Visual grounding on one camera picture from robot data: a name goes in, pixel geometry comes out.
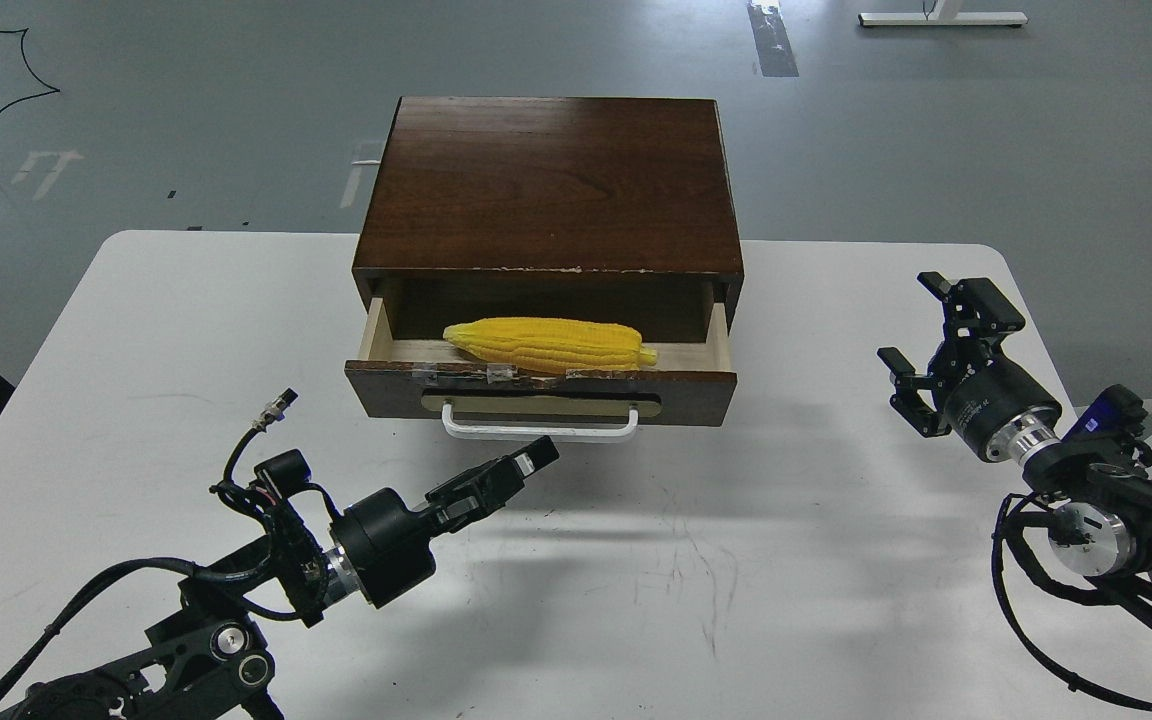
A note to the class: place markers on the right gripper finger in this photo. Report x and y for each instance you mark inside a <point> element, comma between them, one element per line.
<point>978,318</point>
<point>921,399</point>

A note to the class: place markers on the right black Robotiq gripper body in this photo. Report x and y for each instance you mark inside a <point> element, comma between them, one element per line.
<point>988,400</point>

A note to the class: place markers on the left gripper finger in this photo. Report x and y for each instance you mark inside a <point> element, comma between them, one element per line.
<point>494,482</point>
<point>450,519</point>

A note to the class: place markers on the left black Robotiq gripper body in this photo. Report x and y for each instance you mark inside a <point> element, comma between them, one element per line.
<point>387,545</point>

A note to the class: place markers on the yellow corn cob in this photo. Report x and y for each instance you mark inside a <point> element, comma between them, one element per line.
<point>552,345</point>

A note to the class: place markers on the wooden drawer with white handle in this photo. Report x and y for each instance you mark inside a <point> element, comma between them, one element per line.
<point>405,369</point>

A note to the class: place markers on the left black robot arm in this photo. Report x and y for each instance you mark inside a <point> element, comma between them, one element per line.
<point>210,655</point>

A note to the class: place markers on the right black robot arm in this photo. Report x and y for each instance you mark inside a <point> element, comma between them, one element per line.
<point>1083,531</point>

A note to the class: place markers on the dark wooden cabinet box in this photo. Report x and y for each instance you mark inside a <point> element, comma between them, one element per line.
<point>553,185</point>

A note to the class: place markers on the white table base foot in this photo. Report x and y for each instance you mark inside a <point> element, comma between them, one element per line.
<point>942,14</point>

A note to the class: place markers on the grey tape strip on floor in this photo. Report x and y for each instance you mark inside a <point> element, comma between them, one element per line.
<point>774,54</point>

